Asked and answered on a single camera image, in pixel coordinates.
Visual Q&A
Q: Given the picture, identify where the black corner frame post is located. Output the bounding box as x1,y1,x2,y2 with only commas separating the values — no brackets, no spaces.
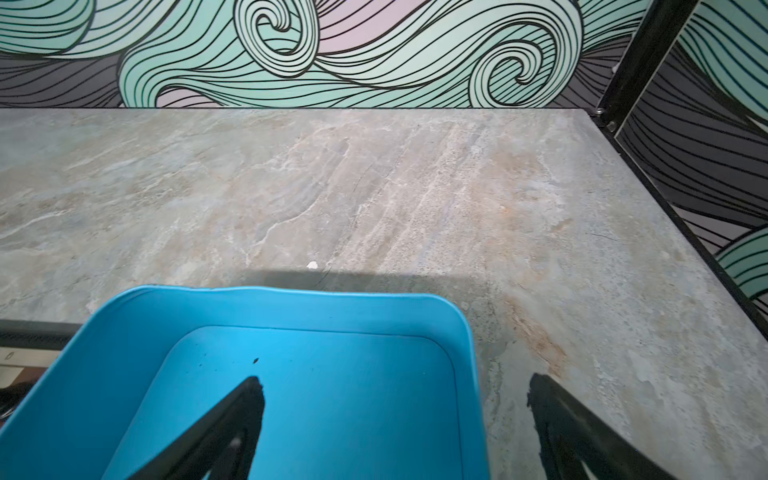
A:
593,0,699,134

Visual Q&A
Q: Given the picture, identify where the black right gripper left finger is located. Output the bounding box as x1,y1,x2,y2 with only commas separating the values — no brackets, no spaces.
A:
131,376,265,479

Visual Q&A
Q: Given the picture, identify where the brown cream chessboard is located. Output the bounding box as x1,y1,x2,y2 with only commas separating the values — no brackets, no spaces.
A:
1,319,81,425

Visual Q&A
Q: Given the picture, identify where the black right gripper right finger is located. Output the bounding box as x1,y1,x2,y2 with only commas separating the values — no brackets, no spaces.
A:
527,373,674,480

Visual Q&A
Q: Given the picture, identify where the blue plastic tray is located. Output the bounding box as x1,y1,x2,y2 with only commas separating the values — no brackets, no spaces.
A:
1,286,489,479

